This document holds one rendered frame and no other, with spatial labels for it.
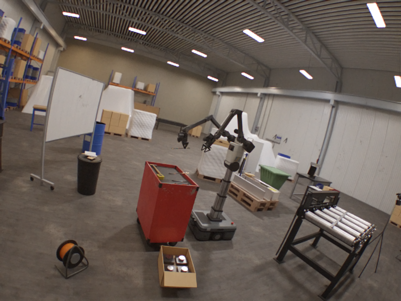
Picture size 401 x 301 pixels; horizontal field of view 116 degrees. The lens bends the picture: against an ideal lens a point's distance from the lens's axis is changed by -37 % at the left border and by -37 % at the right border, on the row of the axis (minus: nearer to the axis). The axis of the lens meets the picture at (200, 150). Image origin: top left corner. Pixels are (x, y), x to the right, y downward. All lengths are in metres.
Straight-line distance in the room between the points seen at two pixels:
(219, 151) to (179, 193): 3.64
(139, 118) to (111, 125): 1.35
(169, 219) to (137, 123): 7.47
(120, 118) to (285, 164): 8.05
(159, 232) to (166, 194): 0.50
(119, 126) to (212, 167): 4.99
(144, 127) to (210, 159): 4.66
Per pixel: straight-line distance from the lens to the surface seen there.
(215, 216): 3.08
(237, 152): 2.74
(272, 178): 5.58
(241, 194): 4.96
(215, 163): 5.76
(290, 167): 10.03
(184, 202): 2.25
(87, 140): 5.70
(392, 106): 13.37
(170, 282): 1.98
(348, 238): 2.67
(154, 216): 2.22
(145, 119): 9.43
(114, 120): 9.08
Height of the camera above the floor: 1.66
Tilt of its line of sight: 9 degrees down
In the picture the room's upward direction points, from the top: 16 degrees clockwise
